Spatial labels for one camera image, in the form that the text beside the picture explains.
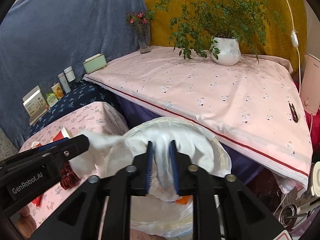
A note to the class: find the pink rabbit print tablecloth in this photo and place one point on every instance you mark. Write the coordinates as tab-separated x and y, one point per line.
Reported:
98	117

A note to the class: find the yellow backdrop cloth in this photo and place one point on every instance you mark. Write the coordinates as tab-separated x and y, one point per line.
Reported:
290	45

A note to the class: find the white tissue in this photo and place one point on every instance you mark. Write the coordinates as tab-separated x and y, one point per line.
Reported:
109	153

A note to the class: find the dark red scrunchie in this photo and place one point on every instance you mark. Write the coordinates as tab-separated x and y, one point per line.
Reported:
69	179

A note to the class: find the red paper cup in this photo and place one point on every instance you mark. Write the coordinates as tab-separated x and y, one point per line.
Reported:
62	134

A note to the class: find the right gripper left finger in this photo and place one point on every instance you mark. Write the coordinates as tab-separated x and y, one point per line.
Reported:
149	158

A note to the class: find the tall white bottle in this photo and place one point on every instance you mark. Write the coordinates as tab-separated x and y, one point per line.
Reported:
64	83

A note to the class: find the white ribbed plant pot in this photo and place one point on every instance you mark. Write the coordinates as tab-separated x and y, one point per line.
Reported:
225	51

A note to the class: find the white round device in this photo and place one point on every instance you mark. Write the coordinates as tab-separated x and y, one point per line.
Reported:
315	179

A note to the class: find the green potted plant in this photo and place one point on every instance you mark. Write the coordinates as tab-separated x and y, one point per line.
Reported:
189	25

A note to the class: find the pink white appliance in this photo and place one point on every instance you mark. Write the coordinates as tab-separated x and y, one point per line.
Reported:
309	90

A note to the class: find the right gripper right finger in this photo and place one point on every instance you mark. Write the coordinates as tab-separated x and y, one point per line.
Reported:
175	172

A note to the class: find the blue backdrop cloth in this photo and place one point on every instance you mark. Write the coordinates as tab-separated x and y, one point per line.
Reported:
41	38

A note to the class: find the white jar container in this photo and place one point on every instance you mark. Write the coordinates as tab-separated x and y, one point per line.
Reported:
69	73

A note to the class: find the glass vase pink flowers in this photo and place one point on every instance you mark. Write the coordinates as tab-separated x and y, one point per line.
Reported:
139	22

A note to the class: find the white open gift box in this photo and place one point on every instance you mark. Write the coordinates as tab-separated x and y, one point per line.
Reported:
35	105

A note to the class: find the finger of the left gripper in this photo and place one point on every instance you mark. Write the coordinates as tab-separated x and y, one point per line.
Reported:
75	143

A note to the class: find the pink bird print tablecloth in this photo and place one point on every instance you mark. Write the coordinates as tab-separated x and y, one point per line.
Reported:
245	105

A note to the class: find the navy floral tablecloth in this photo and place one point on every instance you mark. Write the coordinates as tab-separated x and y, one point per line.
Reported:
84	94

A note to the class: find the orange print can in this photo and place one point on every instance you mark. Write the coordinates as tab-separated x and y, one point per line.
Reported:
57	90

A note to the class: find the person's left hand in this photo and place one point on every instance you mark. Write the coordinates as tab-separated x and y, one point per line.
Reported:
26	225

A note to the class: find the mint green tissue box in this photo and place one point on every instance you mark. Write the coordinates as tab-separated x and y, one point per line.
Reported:
94	63

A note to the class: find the small green white box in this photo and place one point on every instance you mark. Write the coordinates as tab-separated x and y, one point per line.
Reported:
51	99

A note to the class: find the orange plastic wrapper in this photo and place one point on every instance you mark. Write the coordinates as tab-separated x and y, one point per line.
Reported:
185	200

